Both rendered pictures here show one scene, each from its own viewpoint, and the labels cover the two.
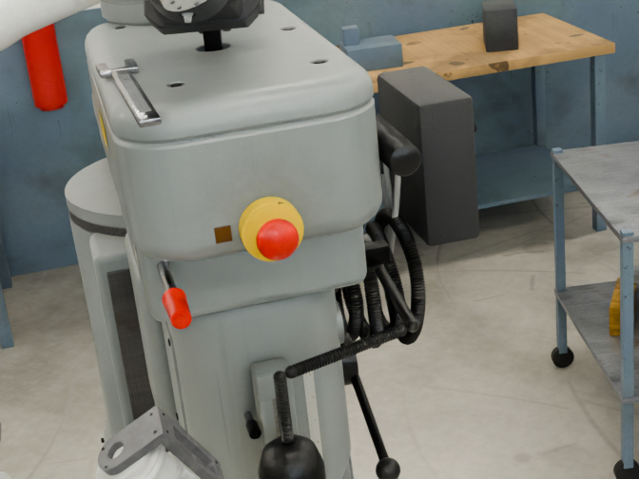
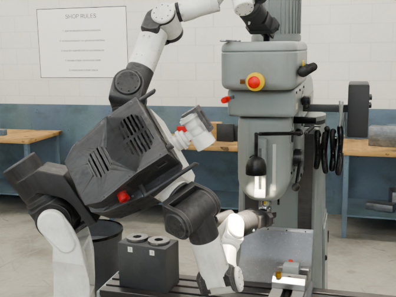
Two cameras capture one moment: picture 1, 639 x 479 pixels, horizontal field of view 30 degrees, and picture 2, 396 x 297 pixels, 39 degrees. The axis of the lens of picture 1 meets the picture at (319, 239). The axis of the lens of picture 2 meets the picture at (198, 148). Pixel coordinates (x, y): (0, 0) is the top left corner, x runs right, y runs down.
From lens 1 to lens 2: 96 cm
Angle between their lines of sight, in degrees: 29
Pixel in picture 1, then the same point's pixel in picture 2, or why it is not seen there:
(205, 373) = (243, 138)
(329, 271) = (281, 109)
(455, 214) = (358, 126)
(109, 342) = not seen: hidden behind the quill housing
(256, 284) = (258, 109)
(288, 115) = (265, 49)
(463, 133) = (364, 97)
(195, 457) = (204, 119)
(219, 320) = (248, 121)
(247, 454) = not seen: hidden behind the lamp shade
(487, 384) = not seen: outside the picture
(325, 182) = (274, 71)
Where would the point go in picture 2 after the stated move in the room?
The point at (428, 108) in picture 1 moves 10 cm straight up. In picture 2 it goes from (352, 86) to (353, 59)
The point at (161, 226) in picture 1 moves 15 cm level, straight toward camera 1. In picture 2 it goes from (226, 76) to (213, 79)
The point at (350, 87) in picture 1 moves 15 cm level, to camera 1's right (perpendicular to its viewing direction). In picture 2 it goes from (286, 44) to (332, 43)
